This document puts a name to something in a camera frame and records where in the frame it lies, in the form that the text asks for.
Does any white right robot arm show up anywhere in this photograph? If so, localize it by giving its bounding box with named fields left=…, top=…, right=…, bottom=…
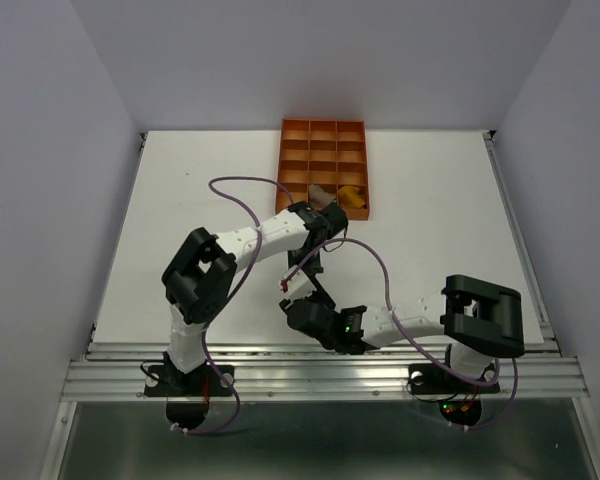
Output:
left=280, top=271, right=525, bottom=390

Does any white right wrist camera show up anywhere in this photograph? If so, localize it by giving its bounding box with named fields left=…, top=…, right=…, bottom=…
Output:
left=280, top=269, right=317, bottom=302

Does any aluminium front rail frame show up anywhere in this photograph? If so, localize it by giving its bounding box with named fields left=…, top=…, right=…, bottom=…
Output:
left=61, top=343, right=589, bottom=402

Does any mustard yellow striped sock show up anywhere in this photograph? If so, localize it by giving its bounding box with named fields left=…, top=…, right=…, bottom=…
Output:
left=337, top=185, right=367, bottom=209

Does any orange compartment tray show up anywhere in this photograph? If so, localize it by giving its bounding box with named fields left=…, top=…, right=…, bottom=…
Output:
left=274, top=118, right=370, bottom=221

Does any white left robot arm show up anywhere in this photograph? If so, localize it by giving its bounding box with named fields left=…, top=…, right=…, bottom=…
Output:
left=161, top=201, right=348, bottom=394

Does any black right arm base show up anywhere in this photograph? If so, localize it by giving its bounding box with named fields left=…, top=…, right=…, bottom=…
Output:
left=406, top=363, right=501, bottom=430

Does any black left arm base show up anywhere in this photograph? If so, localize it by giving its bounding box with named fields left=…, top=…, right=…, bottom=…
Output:
left=140, top=361, right=235, bottom=435

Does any aluminium right side rail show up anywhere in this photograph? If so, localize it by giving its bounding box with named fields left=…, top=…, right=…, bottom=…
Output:
left=482, top=130, right=562, bottom=355

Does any taupe sock with maroon cuff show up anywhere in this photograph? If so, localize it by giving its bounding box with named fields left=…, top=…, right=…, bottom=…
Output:
left=308, top=184, right=336, bottom=208

